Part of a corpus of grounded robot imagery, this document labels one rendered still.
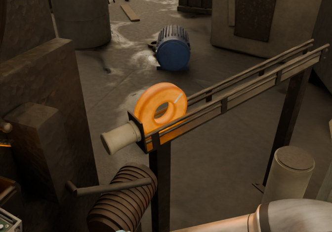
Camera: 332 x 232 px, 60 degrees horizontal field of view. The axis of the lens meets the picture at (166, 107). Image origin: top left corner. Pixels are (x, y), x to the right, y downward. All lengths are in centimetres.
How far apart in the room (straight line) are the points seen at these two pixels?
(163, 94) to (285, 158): 45
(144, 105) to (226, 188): 92
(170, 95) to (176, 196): 81
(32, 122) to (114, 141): 20
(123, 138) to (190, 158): 98
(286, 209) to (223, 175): 118
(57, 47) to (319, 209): 66
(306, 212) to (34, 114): 53
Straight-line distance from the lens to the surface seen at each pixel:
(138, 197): 82
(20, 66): 72
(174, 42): 241
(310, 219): 41
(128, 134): 74
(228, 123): 198
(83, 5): 310
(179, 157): 168
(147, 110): 74
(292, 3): 279
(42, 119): 64
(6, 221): 50
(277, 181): 101
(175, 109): 79
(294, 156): 100
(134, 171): 86
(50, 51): 78
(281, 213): 44
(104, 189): 76
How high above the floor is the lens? 114
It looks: 33 degrees down
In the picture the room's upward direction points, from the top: straight up
